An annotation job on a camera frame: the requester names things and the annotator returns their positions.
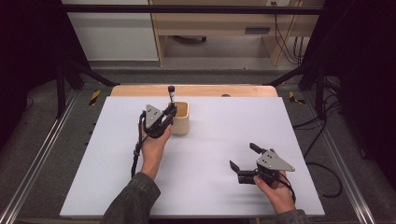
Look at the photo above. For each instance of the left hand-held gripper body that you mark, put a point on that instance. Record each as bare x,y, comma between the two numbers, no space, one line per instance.
153,116

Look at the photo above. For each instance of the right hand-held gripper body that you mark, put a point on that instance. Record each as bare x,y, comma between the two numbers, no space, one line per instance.
270,165

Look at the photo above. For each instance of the beige square cup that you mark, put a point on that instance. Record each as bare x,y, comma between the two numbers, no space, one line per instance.
182,123

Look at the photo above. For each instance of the person's right hand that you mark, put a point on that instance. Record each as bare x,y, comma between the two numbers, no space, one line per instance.
277,196

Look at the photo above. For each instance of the person's left hand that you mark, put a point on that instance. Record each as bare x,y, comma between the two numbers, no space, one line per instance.
153,152

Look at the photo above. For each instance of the wooden table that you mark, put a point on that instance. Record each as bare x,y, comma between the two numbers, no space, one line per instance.
218,90

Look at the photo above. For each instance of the yellow black tape strip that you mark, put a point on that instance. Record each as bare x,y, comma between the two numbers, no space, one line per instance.
95,97
293,98

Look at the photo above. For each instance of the white cabinet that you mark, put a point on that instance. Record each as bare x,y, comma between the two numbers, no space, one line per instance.
115,37

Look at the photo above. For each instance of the light wooden desk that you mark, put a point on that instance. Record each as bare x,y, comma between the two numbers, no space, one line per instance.
211,23

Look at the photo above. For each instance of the black curtain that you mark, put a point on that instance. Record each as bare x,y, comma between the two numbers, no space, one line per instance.
28,46
364,62

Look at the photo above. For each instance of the aluminium floor rail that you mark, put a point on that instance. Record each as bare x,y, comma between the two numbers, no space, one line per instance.
40,155
345,174

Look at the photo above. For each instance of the black metal frame stand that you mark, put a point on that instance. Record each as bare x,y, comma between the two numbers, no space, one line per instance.
60,87
320,93

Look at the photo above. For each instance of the black horizontal frame bar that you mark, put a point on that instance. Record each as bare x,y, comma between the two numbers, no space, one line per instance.
186,9

